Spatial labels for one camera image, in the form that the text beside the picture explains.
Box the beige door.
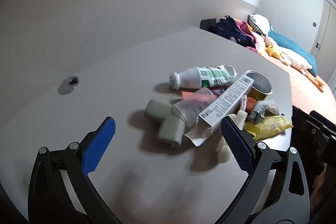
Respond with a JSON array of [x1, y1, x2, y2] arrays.
[[310, 0, 336, 60]]

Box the long white carton box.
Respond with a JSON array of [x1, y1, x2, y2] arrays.
[[184, 70, 255, 147]]

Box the grey foam corner protector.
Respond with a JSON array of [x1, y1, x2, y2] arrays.
[[145, 99, 185, 149]]

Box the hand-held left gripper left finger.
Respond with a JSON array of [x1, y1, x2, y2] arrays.
[[28, 116, 124, 224]]

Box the yellow plastic bag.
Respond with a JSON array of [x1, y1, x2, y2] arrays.
[[244, 114, 293, 141]]

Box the orange round cap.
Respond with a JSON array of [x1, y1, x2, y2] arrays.
[[244, 96, 259, 113]]

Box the white bottle with green label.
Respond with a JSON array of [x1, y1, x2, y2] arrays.
[[169, 64, 238, 90]]

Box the white plush goose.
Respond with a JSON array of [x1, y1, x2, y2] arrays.
[[278, 47, 325, 92]]

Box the white checkered pillow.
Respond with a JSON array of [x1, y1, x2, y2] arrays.
[[248, 14, 271, 36]]

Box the orange bedspread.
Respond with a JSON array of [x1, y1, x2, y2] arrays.
[[260, 52, 336, 110]]

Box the teal cushion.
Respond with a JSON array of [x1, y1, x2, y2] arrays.
[[268, 30, 318, 76]]

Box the yellow plush duck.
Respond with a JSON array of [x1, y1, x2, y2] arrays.
[[265, 44, 283, 58]]

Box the clear plastic measuring cup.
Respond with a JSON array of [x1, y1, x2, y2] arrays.
[[172, 88, 216, 127]]

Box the grey table cable grommet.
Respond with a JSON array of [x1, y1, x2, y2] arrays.
[[58, 76, 80, 95]]

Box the silver wrapper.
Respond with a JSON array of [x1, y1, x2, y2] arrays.
[[248, 100, 281, 123]]

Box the black bedside panel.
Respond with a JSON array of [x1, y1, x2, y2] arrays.
[[200, 18, 217, 30]]

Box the purple cloth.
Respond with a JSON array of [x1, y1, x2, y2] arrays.
[[210, 85, 234, 97]]

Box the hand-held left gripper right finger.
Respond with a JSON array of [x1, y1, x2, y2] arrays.
[[215, 116, 311, 224]]

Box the navy blue garment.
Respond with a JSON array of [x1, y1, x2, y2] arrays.
[[210, 17, 256, 48]]

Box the foil bowl with yellow side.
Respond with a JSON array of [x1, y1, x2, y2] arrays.
[[245, 70, 273, 101]]

